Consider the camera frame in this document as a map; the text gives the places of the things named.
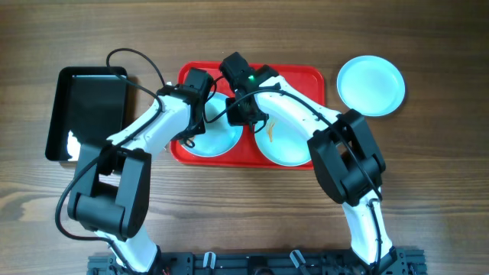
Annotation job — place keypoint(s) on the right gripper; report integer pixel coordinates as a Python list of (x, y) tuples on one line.
[(236, 118)]

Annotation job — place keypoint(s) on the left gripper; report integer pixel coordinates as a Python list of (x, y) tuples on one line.
[(199, 127)]

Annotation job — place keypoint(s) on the light blue plate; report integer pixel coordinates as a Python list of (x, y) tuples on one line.
[(371, 85), (220, 136), (280, 144)]

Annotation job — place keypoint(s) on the green and orange sponge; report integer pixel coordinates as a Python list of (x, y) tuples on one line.
[(190, 139)]

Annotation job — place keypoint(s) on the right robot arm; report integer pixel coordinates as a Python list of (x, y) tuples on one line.
[(346, 160)]

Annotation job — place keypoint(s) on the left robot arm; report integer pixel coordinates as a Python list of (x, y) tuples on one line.
[(110, 191)]

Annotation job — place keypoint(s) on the red plastic tray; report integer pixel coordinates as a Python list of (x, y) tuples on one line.
[(305, 79)]

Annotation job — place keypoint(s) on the black rectangular water tray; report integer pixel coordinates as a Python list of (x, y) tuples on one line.
[(89, 104)]

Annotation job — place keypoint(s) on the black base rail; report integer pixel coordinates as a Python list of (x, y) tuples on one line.
[(397, 261)]

